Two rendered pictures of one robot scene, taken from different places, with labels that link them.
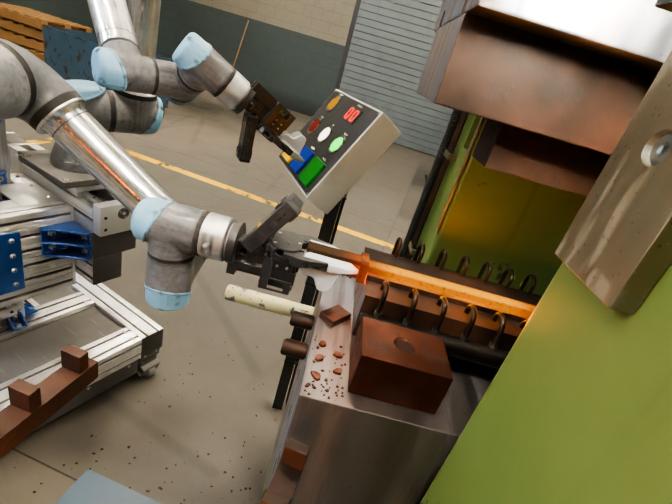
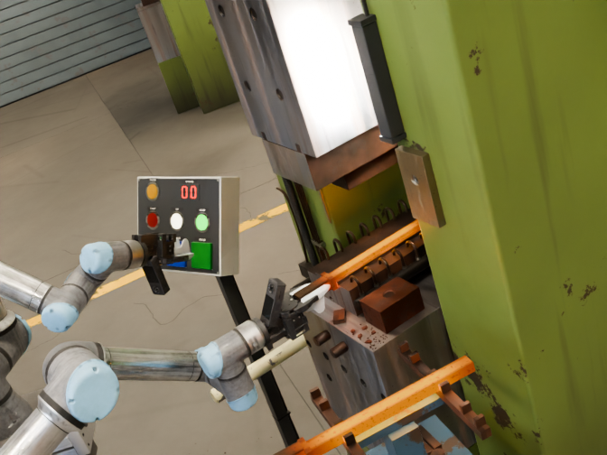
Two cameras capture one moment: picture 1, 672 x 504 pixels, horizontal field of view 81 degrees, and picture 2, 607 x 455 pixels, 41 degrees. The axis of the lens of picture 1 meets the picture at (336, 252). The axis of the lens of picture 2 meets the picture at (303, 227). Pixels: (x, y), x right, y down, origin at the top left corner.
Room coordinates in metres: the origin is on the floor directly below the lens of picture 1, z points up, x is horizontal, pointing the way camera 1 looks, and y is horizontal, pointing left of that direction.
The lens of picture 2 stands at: (-1.03, 0.60, 2.04)
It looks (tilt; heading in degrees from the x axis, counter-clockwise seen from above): 27 degrees down; 339
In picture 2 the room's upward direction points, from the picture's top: 19 degrees counter-clockwise
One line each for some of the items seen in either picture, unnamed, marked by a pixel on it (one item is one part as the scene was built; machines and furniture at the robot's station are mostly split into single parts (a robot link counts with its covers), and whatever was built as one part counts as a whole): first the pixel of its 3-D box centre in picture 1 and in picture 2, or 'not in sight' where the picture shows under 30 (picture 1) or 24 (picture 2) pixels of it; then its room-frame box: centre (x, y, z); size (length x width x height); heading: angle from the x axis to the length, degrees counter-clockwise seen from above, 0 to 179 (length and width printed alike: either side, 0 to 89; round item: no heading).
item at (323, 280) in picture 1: (327, 275); (318, 301); (0.56, 0.00, 0.98); 0.09 x 0.03 x 0.06; 88
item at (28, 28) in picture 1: (36, 39); not in sight; (6.01, 5.14, 0.35); 1.26 x 0.88 x 0.70; 82
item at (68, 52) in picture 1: (108, 73); not in sight; (5.04, 3.38, 0.36); 1.21 x 0.81 x 0.72; 70
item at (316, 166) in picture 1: (312, 172); (202, 255); (1.02, 0.12, 1.01); 0.07 x 0.05 x 0.07; 28
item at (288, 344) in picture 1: (294, 348); (339, 349); (0.49, 0.02, 0.87); 0.04 x 0.03 x 0.03; 93
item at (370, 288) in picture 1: (474, 312); (394, 249); (0.62, -0.27, 0.96); 0.42 x 0.20 x 0.09; 93
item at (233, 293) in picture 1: (300, 311); (275, 357); (0.95, 0.05, 0.62); 0.44 x 0.05 x 0.05; 93
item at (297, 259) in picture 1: (302, 258); (302, 304); (0.55, 0.05, 1.00); 0.09 x 0.05 x 0.02; 88
